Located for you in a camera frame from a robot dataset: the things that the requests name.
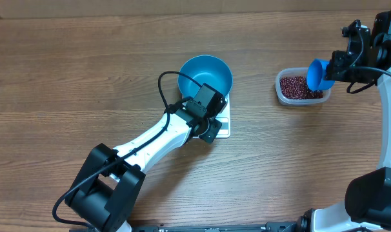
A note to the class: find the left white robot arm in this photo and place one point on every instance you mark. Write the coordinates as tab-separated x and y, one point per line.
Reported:
107	186

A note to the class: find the blue metal bowl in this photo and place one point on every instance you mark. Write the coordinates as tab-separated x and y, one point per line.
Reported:
210	70

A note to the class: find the blue plastic measuring scoop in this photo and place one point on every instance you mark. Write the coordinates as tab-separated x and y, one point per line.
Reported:
316	74

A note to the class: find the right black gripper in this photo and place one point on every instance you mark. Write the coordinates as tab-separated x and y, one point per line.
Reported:
333	72

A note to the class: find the white digital kitchen scale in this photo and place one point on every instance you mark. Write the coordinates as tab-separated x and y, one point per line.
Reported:
225	124

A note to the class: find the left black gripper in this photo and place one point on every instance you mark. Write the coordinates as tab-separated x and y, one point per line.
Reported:
211	136

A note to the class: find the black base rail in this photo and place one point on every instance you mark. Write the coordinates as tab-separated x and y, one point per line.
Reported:
268	227

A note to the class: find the clear plastic food container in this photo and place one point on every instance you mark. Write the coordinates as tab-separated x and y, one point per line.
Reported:
292	72

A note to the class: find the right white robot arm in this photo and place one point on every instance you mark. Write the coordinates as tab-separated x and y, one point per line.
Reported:
367	202

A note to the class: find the red beans in container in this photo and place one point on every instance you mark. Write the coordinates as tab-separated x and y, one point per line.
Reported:
296	88

